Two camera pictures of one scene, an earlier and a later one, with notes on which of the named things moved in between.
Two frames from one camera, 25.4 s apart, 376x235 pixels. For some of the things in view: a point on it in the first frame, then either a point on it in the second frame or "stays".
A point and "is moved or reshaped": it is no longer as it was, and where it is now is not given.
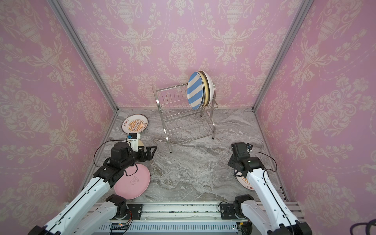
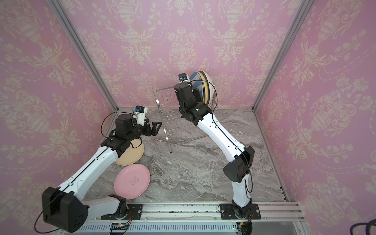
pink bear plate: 133,186 stays
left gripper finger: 149,154 -> 154,129
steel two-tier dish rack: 182,123 stays
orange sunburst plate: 245,182 is moved or reshaped
